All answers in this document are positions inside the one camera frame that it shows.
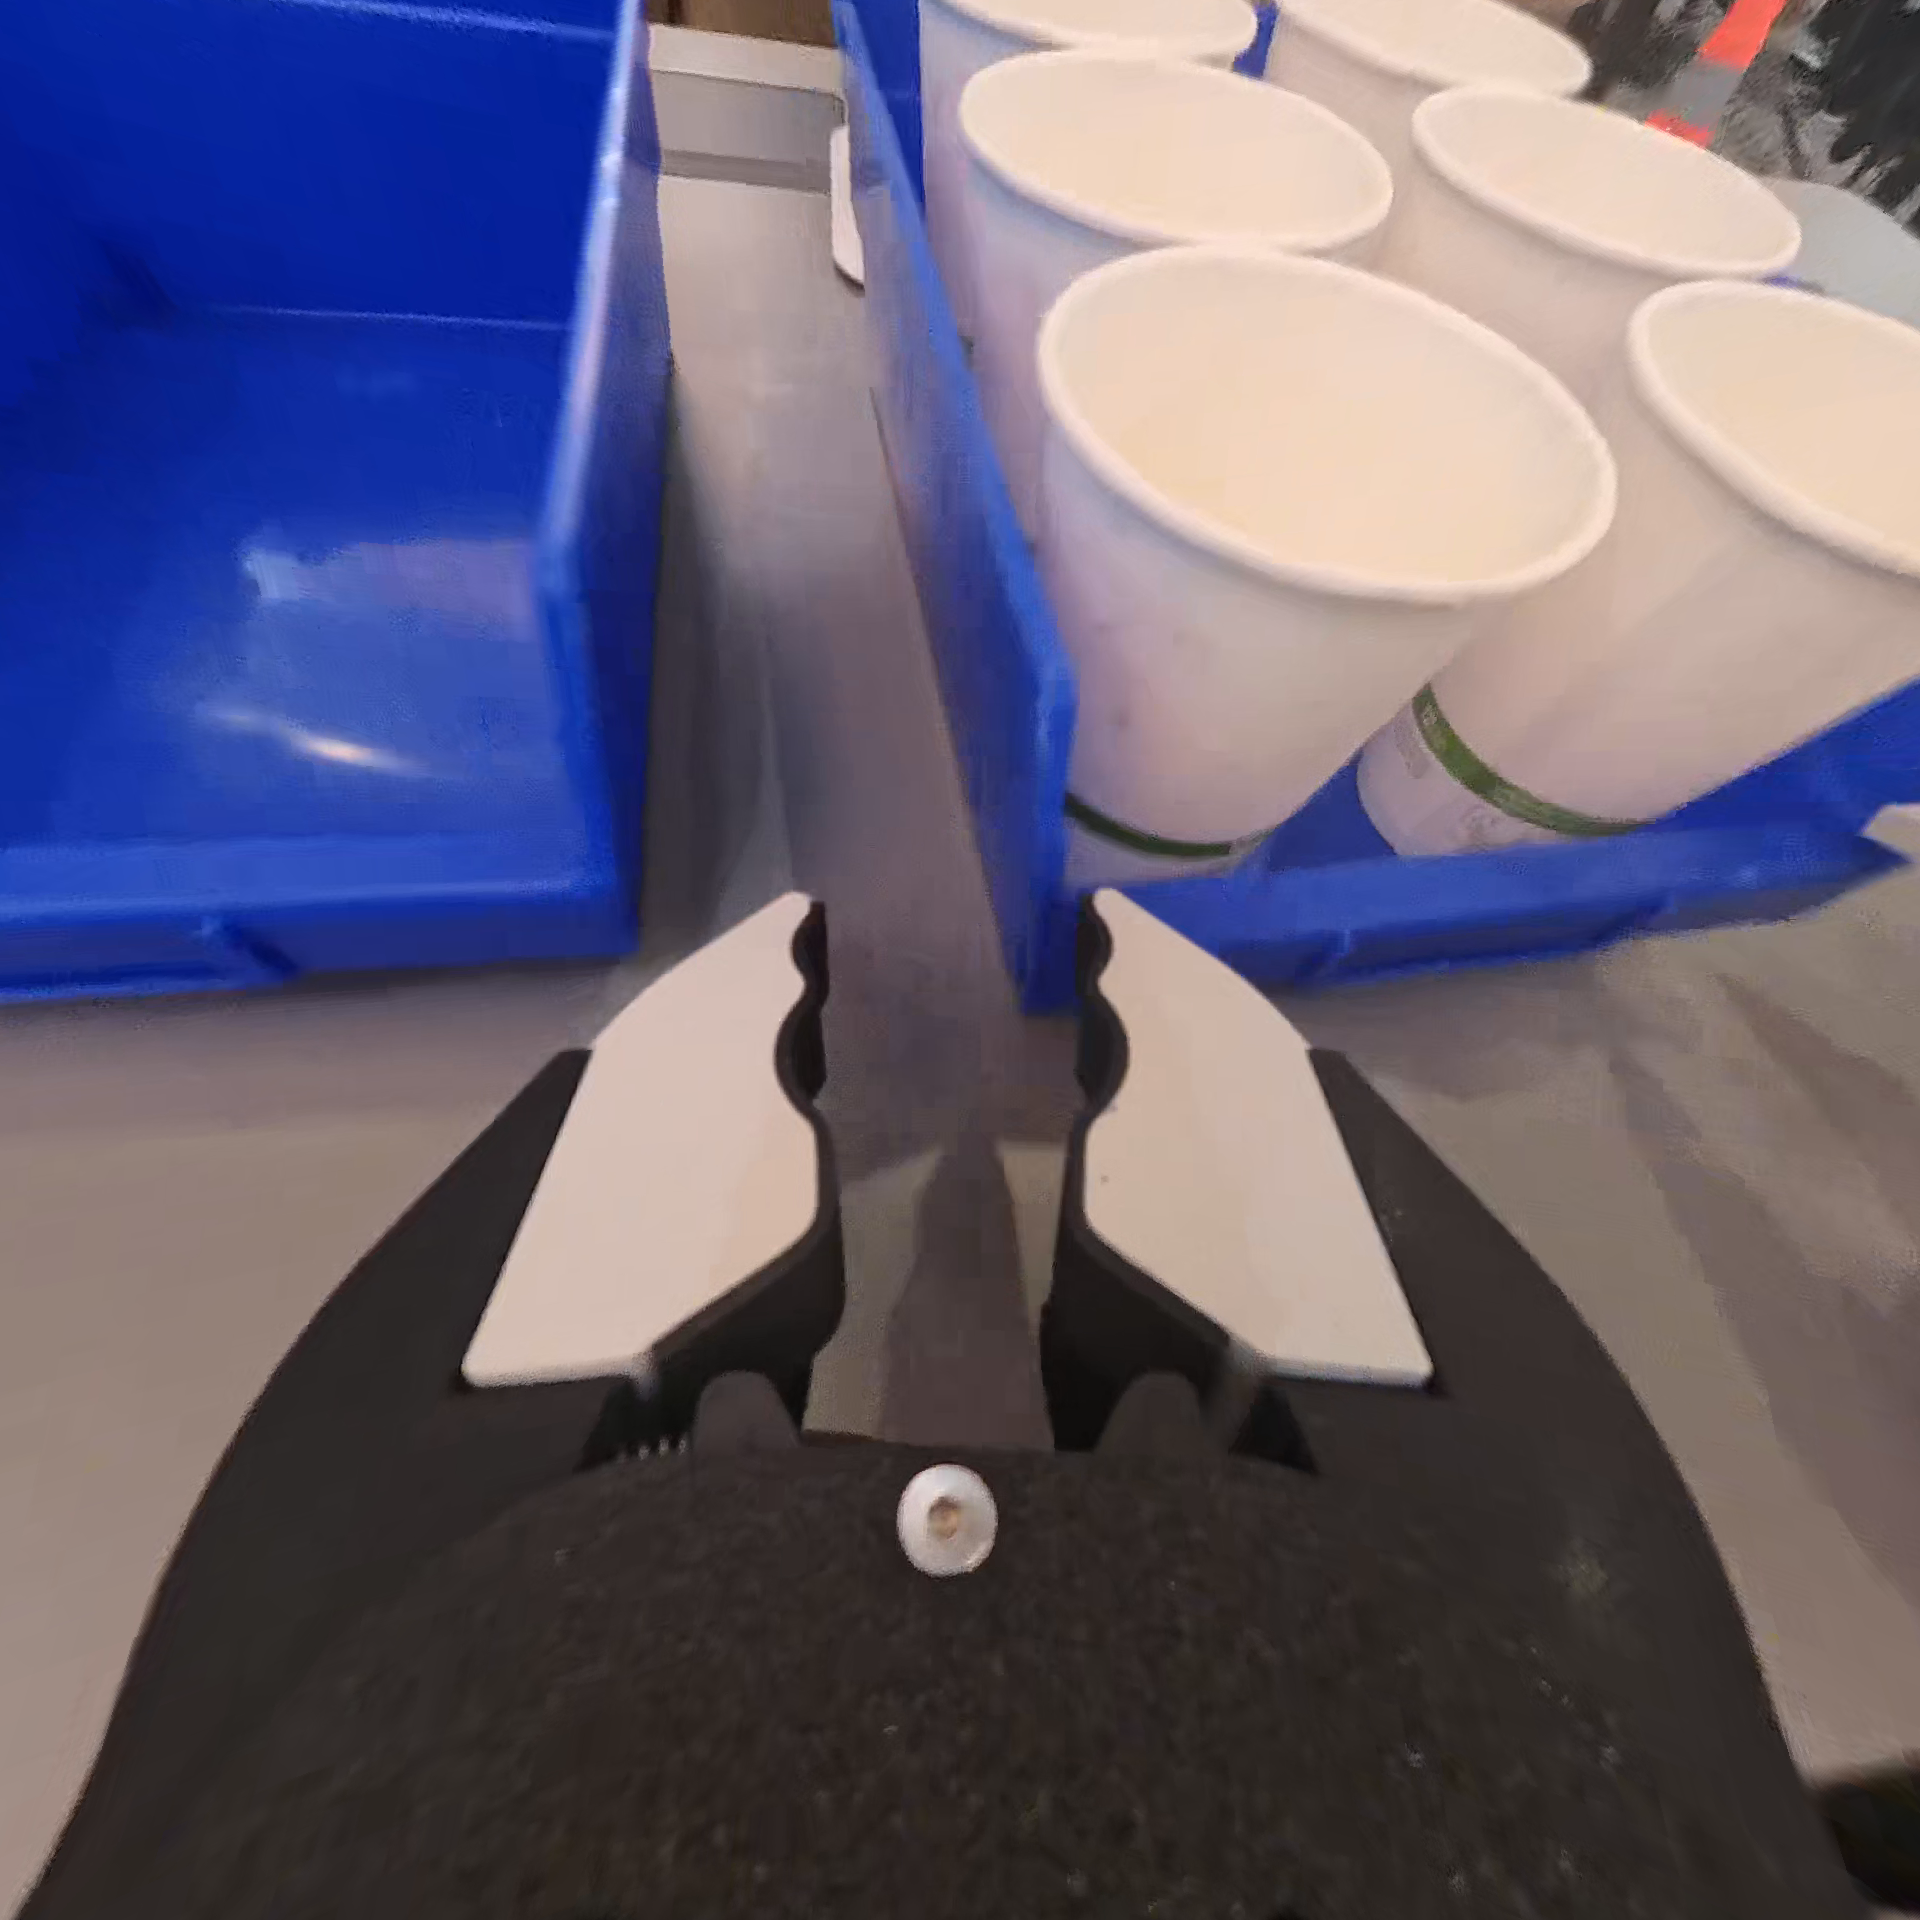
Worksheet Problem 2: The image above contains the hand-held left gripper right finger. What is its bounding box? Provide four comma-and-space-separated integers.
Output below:
1040, 886, 1435, 1453

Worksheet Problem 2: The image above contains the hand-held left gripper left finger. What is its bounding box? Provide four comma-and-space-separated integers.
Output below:
462, 891, 848, 1464

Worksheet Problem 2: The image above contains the blue plastic bin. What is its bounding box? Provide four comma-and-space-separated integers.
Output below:
833, 0, 1920, 1019
0, 0, 673, 1004

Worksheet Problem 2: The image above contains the orange traffic cone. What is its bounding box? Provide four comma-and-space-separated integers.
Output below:
1641, 0, 1794, 152

